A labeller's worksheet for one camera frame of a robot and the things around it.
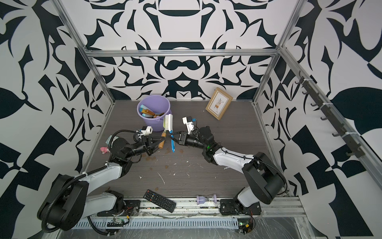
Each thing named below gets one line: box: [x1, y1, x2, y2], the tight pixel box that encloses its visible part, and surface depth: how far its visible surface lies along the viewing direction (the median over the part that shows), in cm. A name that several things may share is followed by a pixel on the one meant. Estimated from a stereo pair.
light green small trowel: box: [158, 116, 167, 149], surface depth 75 cm
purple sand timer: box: [195, 194, 217, 206], surface depth 76 cm
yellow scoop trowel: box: [141, 108, 156, 116], surface depth 96 cm
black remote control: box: [143, 189, 177, 214], surface depth 77 cm
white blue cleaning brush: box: [163, 113, 176, 153], surface depth 76 cm
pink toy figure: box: [99, 146, 111, 154], surface depth 93 cm
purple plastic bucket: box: [136, 95, 173, 132], surface depth 96 cm
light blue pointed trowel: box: [139, 104, 153, 113], surface depth 96 cm
